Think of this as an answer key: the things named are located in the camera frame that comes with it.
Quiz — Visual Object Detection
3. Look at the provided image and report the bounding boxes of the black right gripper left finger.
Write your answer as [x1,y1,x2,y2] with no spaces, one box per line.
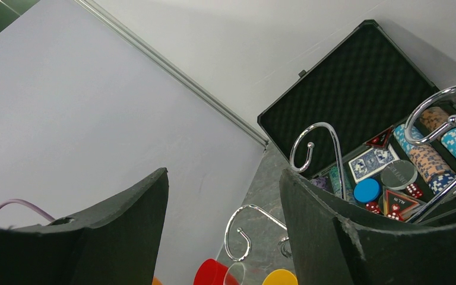
[0,167,169,284]

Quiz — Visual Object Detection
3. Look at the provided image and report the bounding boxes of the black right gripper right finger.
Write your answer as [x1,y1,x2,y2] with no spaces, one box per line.
[280,169,456,284]

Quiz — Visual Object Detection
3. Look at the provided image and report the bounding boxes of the yellow plastic wine glass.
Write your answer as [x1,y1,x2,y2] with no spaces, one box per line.
[262,269,298,285]

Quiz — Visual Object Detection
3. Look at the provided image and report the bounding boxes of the red plastic wine glass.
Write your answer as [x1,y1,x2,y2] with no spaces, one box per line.
[193,259,239,285]

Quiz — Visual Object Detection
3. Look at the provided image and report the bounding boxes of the clear wine glass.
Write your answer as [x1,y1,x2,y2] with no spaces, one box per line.
[223,262,246,285]

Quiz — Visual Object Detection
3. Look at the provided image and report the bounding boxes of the orange plastic wine glass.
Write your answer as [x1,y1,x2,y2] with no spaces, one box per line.
[152,277,163,285]

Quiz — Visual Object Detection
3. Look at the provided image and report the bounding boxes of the blue round dealer chip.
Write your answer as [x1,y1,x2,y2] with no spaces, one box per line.
[353,178,381,203]

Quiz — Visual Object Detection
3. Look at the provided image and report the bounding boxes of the blue playing card deck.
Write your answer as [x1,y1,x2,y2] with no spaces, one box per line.
[348,145,400,183]

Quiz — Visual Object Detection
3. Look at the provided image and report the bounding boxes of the grey round dealer button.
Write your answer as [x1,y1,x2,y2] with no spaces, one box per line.
[380,160,418,191]

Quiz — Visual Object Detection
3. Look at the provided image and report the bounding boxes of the black poker chip case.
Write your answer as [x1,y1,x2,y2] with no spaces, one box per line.
[256,20,456,223]

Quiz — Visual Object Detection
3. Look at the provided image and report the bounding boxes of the chrome wire wine glass rack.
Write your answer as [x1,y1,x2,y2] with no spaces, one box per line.
[224,82,456,263]

